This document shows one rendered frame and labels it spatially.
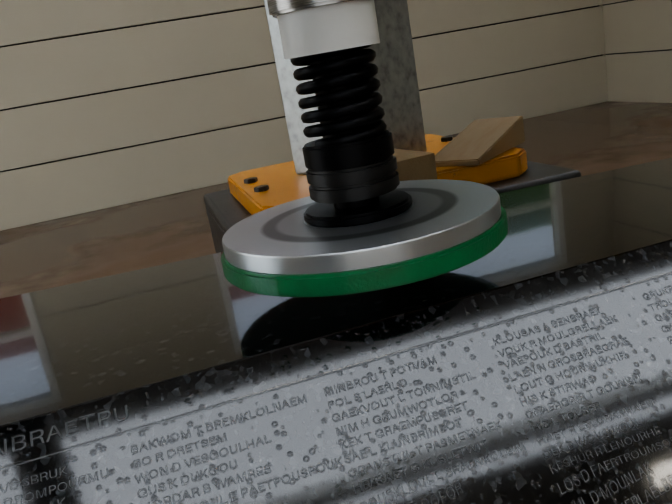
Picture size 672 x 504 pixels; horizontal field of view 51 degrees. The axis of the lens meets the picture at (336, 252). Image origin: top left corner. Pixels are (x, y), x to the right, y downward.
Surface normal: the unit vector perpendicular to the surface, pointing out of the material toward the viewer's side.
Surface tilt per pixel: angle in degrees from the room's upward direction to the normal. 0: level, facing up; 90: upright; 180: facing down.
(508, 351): 45
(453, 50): 90
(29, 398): 0
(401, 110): 90
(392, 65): 90
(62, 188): 90
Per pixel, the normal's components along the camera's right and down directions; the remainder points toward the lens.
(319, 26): -0.17, 0.30
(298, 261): -0.39, 0.32
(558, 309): 0.09, -0.52
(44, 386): -0.17, -0.95
